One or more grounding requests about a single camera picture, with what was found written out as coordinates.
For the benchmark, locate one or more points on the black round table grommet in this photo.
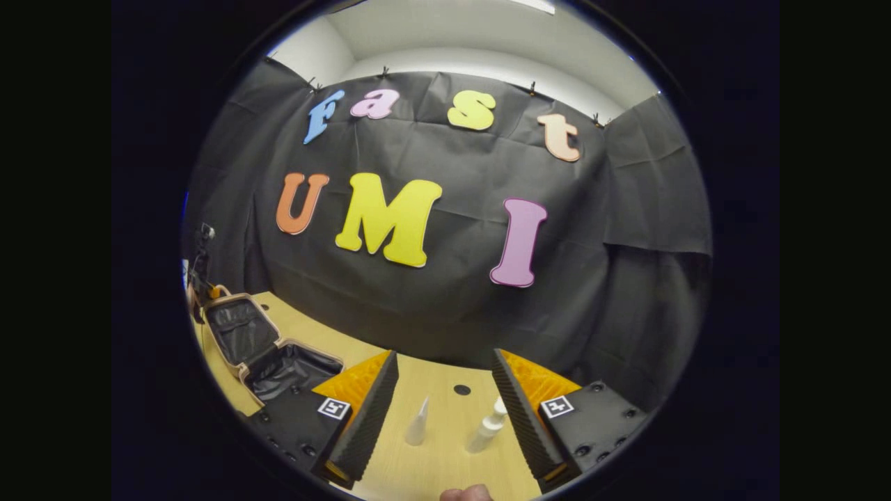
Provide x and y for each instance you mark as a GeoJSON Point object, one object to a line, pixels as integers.
{"type": "Point", "coordinates": [462, 390]}

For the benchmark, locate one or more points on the white pump bottle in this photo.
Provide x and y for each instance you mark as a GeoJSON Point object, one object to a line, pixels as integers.
{"type": "Point", "coordinates": [485, 431]}

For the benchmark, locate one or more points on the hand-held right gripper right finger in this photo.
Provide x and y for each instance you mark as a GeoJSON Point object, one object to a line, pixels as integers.
{"type": "Point", "coordinates": [522, 417]}

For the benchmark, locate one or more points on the beige suitcase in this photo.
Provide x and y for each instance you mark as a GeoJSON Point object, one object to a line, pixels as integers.
{"type": "Point", "coordinates": [240, 330]}

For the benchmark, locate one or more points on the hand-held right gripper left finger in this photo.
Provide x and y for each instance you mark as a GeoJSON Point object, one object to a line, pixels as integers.
{"type": "Point", "coordinates": [365, 424]}

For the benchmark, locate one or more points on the white conical tube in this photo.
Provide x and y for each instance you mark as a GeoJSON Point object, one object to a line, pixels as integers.
{"type": "Point", "coordinates": [416, 428]}

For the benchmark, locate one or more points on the white ceiling light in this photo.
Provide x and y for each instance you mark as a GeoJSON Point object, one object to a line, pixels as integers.
{"type": "Point", "coordinates": [537, 5]}

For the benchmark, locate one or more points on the computer monitor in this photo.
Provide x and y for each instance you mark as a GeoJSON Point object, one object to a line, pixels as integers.
{"type": "Point", "coordinates": [186, 273]}

